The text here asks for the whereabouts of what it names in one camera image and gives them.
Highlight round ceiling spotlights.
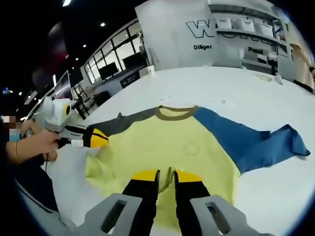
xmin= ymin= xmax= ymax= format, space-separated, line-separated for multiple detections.
xmin=70 ymin=22 xmax=106 ymax=72

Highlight black labelled box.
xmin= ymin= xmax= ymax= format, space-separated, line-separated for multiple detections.
xmin=120 ymin=73 xmax=141 ymax=89

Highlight large silver computer monitor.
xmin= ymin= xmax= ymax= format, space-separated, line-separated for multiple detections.
xmin=53 ymin=70 xmax=74 ymax=101

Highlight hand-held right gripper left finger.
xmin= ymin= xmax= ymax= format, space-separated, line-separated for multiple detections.
xmin=85 ymin=169 xmax=161 ymax=236

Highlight black computer monitor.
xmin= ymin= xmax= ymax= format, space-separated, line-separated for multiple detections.
xmin=98 ymin=61 xmax=119 ymax=81

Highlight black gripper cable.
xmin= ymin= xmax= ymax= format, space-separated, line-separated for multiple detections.
xmin=42 ymin=152 xmax=50 ymax=173

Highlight white storage bin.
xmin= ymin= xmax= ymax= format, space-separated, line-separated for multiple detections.
xmin=234 ymin=19 xmax=255 ymax=33
xmin=255 ymin=23 xmax=274 ymax=38
xmin=216 ymin=18 xmax=232 ymax=29

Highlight flat beige object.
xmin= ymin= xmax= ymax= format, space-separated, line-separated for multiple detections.
xmin=255 ymin=73 xmax=273 ymax=83

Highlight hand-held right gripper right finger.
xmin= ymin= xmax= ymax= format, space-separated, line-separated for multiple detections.
xmin=173 ymin=169 xmax=249 ymax=236

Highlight metal storage shelf unit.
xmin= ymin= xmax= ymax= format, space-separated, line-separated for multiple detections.
xmin=208 ymin=0 xmax=292 ymax=74

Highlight office desk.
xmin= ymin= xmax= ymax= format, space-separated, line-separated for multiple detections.
xmin=68 ymin=83 xmax=111 ymax=120

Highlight yellow blue grey garment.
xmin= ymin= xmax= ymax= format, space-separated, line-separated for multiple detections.
xmin=85 ymin=105 xmax=311 ymax=236

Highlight person's left hand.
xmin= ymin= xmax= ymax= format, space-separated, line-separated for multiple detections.
xmin=21 ymin=128 xmax=60 ymax=163

